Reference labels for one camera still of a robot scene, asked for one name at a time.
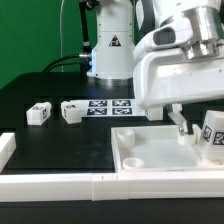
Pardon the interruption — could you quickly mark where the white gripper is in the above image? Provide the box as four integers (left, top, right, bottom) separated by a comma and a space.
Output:
133, 47, 224, 136

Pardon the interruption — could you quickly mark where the white square table top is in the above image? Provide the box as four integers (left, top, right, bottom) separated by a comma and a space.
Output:
111, 125, 224, 173

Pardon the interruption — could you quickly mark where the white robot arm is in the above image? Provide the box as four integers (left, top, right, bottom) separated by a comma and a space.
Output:
84, 0, 224, 134

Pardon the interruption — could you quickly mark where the white U-shaped obstacle fence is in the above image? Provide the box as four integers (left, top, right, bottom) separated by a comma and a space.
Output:
0, 133, 224, 202

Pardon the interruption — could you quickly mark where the white sheet with fiducial markers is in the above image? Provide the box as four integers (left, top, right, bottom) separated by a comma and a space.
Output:
71, 99, 145, 117

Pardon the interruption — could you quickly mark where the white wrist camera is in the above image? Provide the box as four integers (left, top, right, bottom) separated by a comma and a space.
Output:
133, 20, 193, 60

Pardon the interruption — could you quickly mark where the black cable bundle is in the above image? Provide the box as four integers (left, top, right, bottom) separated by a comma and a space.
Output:
41, 53, 93, 73

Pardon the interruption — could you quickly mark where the white thin cable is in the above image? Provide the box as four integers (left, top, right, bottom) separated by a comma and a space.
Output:
59, 0, 66, 73

